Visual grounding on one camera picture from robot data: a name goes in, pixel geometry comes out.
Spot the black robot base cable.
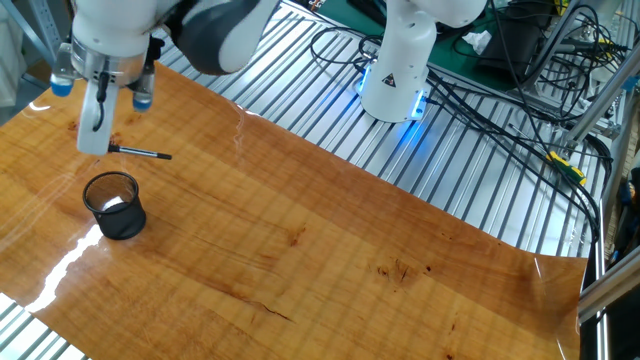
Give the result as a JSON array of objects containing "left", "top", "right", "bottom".
[{"left": 424, "top": 67, "right": 601, "bottom": 241}]

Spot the green cutting mat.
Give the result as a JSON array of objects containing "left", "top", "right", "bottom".
[{"left": 319, "top": 0, "right": 534, "bottom": 94}]

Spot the white crumpled tissue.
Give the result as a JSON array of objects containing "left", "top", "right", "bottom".
[{"left": 460, "top": 29, "right": 494, "bottom": 56}]

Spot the black mesh pen holder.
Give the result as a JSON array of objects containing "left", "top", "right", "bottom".
[{"left": 82, "top": 170, "right": 148, "bottom": 241}]

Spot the grey perforated metal shelf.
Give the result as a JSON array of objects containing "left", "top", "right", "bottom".
[{"left": 0, "top": 0, "right": 74, "bottom": 69}]

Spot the aluminium profile bar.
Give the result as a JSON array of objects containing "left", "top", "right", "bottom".
[
  {"left": 562, "top": 52, "right": 640, "bottom": 149},
  {"left": 577, "top": 252, "right": 640, "bottom": 325}
]

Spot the black and grey pen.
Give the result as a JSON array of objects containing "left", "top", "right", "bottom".
[{"left": 107, "top": 143, "right": 173, "bottom": 162}]

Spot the wood-grain table mat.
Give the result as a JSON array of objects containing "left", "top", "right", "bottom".
[{"left": 0, "top": 59, "right": 589, "bottom": 360}]

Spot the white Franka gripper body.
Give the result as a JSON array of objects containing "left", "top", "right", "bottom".
[{"left": 75, "top": 77, "right": 122, "bottom": 157}]

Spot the silver wrist-mounted camera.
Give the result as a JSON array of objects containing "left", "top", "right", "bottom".
[{"left": 49, "top": 42, "right": 157, "bottom": 114}]

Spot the black pouch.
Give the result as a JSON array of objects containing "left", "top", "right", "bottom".
[{"left": 473, "top": 12, "right": 546, "bottom": 86}]

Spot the yellow green screwdriver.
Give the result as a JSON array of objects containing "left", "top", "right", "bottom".
[{"left": 508, "top": 122, "right": 588, "bottom": 187}]

